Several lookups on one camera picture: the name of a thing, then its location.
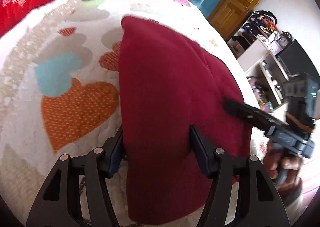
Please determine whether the dark red knit sweater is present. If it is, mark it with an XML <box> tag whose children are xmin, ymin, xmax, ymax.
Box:
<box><xmin>119</xmin><ymin>16</ymin><xmax>252</xmax><ymax>225</ymax></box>

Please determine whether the pile of clothes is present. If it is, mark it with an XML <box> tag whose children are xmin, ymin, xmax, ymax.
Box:
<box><xmin>242</xmin><ymin>10</ymin><xmax>278</xmax><ymax>34</ymax></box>

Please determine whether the person right hand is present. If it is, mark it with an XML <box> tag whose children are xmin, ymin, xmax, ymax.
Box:
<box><xmin>263</xmin><ymin>140</ymin><xmax>303</xmax><ymax>192</ymax></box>

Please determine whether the black television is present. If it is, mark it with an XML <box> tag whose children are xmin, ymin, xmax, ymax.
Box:
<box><xmin>276</xmin><ymin>40</ymin><xmax>320</xmax><ymax>84</ymax></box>

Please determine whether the alarm clock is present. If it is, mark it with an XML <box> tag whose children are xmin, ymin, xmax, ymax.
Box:
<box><xmin>277</xmin><ymin>31</ymin><xmax>293</xmax><ymax>49</ymax></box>

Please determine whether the white shelf unit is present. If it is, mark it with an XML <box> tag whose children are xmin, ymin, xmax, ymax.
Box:
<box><xmin>227</xmin><ymin>22</ymin><xmax>289</xmax><ymax>113</ymax></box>

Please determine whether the wooden door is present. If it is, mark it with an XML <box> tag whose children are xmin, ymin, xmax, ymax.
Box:
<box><xmin>207</xmin><ymin>0</ymin><xmax>261</xmax><ymax>41</ymax></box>

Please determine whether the patchwork heart quilt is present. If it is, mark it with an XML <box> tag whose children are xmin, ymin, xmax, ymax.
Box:
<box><xmin>1</xmin><ymin>0</ymin><xmax>264</xmax><ymax>226</ymax></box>

